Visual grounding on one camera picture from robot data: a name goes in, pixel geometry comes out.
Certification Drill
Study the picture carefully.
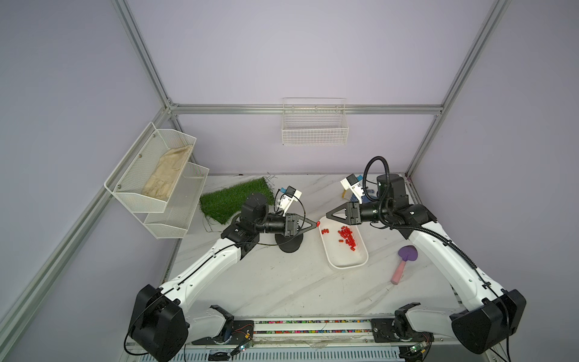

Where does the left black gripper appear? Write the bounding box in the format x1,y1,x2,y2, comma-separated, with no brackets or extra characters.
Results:
255,214,316,238

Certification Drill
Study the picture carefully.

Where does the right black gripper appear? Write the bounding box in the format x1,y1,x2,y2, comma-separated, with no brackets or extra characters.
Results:
328,201,392,226

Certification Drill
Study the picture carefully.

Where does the black round screw base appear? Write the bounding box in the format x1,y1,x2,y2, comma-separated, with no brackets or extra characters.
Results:
274,234,304,253

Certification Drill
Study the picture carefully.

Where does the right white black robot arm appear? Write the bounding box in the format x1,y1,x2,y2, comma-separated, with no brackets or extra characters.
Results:
326,174,526,354

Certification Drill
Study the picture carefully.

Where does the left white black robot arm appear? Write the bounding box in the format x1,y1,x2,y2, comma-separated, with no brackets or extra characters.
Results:
125,193,319,361

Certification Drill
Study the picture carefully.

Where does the pile of red sleeves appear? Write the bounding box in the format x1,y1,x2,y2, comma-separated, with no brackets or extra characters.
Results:
319,224,358,253

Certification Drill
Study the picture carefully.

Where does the white plastic tray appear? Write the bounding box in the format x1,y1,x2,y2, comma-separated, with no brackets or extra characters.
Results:
318,217,369,270

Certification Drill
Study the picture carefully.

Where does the green artificial grass mat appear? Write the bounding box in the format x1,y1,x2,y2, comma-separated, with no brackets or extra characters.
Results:
200,177,274,225

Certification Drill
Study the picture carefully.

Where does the lower white mesh shelf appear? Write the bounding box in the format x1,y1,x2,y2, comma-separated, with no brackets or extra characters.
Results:
143,162,210,239

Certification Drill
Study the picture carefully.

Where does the white mesh shelf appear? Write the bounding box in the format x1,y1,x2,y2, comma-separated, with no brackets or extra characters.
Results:
104,123,197,214
143,162,210,239

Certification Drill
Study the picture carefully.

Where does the beige cloth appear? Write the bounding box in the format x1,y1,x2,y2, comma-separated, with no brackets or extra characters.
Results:
142,145,194,202

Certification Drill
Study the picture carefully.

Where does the upper white mesh shelf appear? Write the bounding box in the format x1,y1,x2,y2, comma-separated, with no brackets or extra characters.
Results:
104,123,197,214

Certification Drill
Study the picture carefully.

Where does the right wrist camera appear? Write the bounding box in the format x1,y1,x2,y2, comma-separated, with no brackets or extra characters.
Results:
340,173,365,204

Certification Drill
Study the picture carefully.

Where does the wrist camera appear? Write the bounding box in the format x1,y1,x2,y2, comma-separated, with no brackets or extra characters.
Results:
274,186,302,215
340,173,365,204

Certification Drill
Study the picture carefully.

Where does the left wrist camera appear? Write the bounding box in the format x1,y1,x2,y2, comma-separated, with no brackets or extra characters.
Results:
274,186,302,215

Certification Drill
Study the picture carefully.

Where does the pink purple handled tool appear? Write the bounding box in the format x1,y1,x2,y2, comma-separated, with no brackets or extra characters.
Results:
391,245,419,285

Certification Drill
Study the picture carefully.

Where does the white wire wall basket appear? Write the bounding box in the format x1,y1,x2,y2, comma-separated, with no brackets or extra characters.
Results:
281,97,349,146

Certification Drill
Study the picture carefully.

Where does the black corrugated cable conduit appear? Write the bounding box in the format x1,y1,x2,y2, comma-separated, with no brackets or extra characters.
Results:
361,155,494,291

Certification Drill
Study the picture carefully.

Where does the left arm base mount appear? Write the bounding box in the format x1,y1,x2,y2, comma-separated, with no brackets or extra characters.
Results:
186,305,255,345

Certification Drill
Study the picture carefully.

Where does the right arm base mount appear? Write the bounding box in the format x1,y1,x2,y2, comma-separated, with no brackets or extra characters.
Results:
370,303,434,343

